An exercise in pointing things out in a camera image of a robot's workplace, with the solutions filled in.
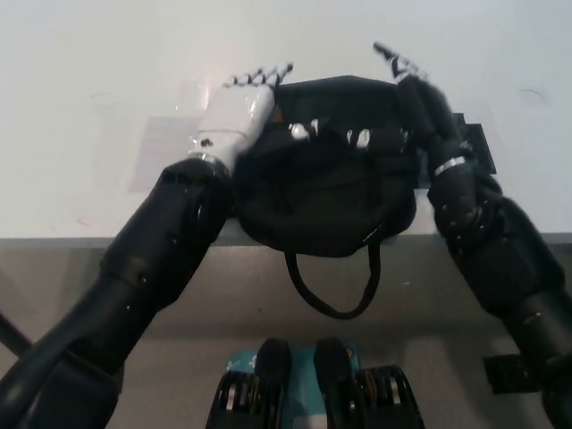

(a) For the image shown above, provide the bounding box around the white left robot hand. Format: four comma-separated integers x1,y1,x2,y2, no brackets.
190,62,324,171

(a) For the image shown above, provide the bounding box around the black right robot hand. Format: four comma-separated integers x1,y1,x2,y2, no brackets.
347,41,475,176

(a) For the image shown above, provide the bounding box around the black soft travel bag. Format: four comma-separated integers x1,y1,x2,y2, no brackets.
231,75,422,321

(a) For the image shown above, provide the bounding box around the black teal robot torso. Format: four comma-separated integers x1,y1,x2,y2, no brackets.
207,337,425,429

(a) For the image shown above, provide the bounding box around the black tape patch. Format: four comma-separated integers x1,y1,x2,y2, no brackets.
415,113,498,192

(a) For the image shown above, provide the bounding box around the clear plastic tape patch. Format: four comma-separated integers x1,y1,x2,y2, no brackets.
128,78,218,194

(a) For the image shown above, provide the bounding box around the black table leg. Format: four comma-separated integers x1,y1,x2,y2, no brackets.
0,307,35,361

